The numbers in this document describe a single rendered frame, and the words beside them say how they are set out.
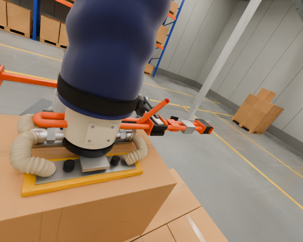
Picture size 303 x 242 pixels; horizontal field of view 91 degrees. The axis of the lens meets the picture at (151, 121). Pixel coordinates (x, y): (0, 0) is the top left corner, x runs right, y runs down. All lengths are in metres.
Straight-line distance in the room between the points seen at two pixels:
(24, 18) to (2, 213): 7.34
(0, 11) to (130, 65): 7.43
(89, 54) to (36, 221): 0.41
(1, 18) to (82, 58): 7.41
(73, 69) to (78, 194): 0.32
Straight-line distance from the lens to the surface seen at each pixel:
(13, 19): 7.69
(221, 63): 3.53
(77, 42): 0.39
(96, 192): 0.50
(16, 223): 0.50
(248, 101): 7.49
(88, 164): 0.50
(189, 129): 0.77
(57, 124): 0.48
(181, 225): 1.25
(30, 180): 0.50
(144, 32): 0.36
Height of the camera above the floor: 1.48
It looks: 25 degrees down
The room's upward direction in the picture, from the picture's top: 24 degrees clockwise
